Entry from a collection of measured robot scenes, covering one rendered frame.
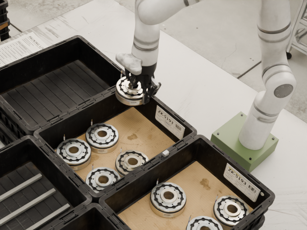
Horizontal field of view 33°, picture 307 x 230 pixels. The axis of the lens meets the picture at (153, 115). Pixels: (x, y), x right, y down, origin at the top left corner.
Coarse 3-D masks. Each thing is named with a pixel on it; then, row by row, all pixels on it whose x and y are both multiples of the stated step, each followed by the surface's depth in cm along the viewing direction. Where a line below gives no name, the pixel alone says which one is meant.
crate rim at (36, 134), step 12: (108, 96) 165; (84, 108) 160; (168, 108) 164; (60, 120) 155; (180, 120) 161; (36, 132) 151; (192, 132) 158; (180, 144) 154; (156, 156) 149; (120, 180) 143
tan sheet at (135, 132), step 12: (132, 108) 177; (108, 120) 171; (120, 120) 172; (132, 120) 172; (144, 120) 173; (120, 132) 168; (132, 132) 169; (144, 132) 169; (156, 132) 170; (120, 144) 165; (132, 144) 165; (144, 144) 166; (156, 144) 166; (168, 144) 167; (96, 156) 160; (108, 156) 161; (84, 168) 156; (84, 180) 153
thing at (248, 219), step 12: (168, 156) 150; (228, 156) 152; (144, 168) 146; (240, 168) 150; (132, 180) 142; (252, 180) 147; (108, 192) 139; (264, 204) 141; (252, 216) 138; (240, 228) 136
